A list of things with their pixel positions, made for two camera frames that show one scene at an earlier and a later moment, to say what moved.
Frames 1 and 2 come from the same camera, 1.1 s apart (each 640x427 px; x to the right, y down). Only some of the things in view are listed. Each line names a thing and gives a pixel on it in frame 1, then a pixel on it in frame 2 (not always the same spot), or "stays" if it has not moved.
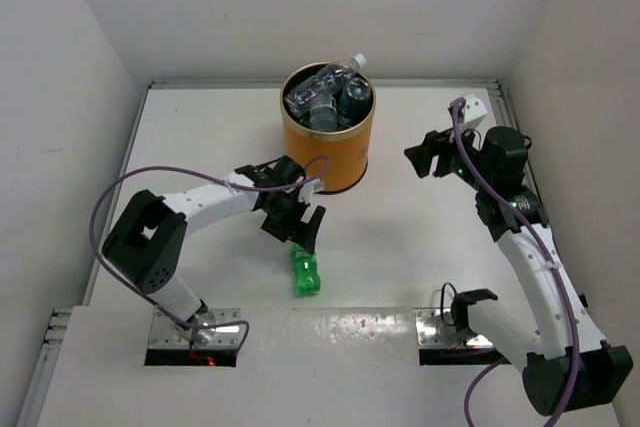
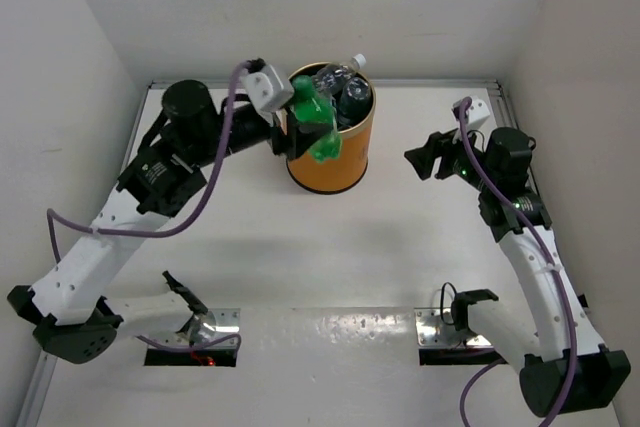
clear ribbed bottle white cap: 326,81 stays
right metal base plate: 433,332 stays
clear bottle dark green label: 355,102 stays
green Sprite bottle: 307,279 -> 315,107
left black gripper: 295,230 -> 301,137
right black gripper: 422,154 stays
